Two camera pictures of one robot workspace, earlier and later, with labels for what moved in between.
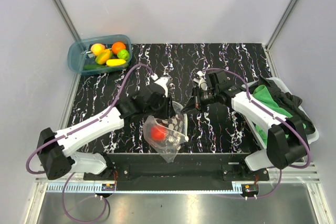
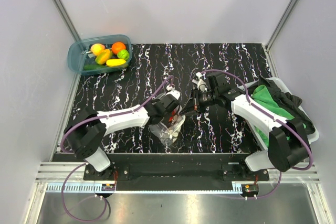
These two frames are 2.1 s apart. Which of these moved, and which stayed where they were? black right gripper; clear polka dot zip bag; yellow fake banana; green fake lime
Moved: clear polka dot zip bag
Stayed: black right gripper; yellow fake banana; green fake lime
